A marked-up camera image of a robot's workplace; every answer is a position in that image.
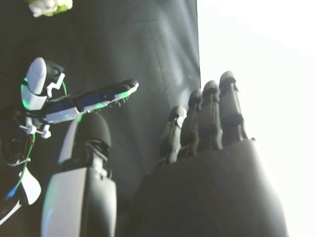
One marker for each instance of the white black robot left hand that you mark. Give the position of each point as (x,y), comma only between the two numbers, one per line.
(209,192)

